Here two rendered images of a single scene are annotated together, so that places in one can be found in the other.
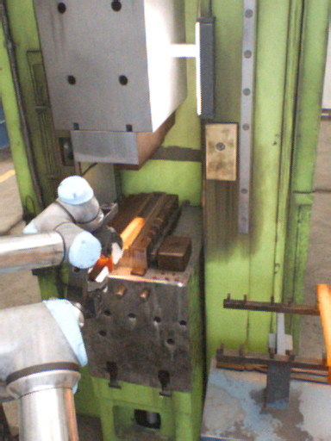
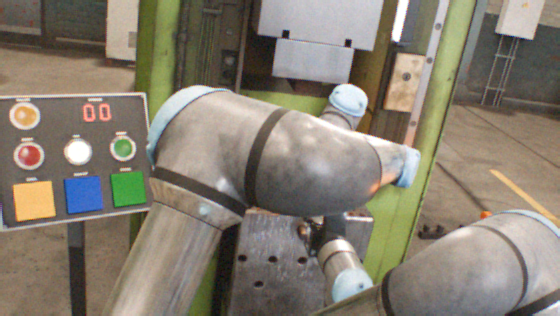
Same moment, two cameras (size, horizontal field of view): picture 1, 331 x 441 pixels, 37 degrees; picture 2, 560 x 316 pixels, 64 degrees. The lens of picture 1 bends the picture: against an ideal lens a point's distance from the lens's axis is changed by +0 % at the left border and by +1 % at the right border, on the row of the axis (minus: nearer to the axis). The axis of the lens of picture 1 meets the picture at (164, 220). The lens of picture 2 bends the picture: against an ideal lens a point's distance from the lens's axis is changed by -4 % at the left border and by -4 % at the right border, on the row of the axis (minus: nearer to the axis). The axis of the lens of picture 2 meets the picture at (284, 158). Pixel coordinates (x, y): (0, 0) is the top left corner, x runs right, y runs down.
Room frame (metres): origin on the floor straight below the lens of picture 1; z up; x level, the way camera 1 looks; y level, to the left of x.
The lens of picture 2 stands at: (0.34, 0.77, 1.52)
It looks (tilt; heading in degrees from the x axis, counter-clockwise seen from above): 22 degrees down; 330
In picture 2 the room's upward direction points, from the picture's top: 10 degrees clockwise
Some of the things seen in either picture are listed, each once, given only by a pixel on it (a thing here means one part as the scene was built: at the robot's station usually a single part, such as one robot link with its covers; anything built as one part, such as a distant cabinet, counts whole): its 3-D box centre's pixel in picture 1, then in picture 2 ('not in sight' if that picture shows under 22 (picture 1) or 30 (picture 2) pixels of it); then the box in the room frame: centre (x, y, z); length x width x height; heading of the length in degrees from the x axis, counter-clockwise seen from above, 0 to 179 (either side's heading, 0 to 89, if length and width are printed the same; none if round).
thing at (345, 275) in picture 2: not in sight; (348, 284); (0.89, 0.27, 1.00); 0.11 x 0.08 x 0.09; 163
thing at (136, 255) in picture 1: (137, 225); not in sight; (1.55, 0.10, 0.96); 0.42 x 0.20 x 0.09; 163
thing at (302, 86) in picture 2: (141, 145); (299, 71); (1.58, 0.06, 1.24); 0.30 x 0.07 x 0.06; 163
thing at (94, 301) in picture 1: (82, 304); (327, 241); (1.04, 0.23, 0.99); 0.12 x 0.08 x 0.09; 163
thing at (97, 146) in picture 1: (128, 127); (298, 47); (1.55, 0.10, 1.32); 0.42 x 0.20 x 0.10; 163
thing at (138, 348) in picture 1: (157, 287); (282, 231); (1.54, 0.04, 0.69); 0.56 x 0.38 x 0.45; 163
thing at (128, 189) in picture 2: not in sight; (128, 189); (1.32, 0.60, 1.01); 0.07 x 0.05 x 0.07; 98
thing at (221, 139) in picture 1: (221, 152); (403, 82); (1.38, -0.18, 1.27); 0.09 x 0.02 x 0.17; 73
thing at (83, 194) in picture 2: not in sight; (83, 194); (1.31, 0.70, 1.01); 0.07 x 0.05 x 0.07; 98
